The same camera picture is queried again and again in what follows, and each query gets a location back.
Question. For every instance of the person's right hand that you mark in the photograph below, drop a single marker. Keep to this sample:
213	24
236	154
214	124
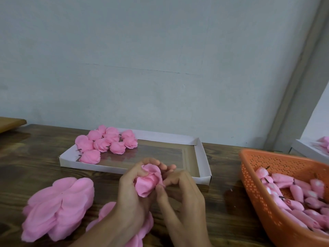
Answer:
185	208

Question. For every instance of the person's left hand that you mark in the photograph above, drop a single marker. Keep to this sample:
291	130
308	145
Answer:
129	203

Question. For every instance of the stack of pink petals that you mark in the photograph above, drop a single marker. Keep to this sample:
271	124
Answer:
56	208
103	211

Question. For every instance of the white shallow tray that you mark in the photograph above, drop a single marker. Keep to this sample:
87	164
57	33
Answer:
175	154

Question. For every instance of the pink petal flower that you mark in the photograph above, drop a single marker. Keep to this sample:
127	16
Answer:
111	134

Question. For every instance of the group of finished pink roses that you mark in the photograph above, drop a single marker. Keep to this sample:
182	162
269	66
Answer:
83	143

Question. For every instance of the pink rose buds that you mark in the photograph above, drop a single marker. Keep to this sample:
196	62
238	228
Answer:
295	192

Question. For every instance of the pile of pink petals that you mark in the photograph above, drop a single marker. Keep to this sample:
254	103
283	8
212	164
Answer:
324	142

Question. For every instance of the person's left forearm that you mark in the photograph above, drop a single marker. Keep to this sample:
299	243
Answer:
100	238

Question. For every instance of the orange plastic basket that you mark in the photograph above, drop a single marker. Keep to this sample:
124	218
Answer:
254	198

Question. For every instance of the grey door frame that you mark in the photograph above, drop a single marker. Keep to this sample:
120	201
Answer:
298	69

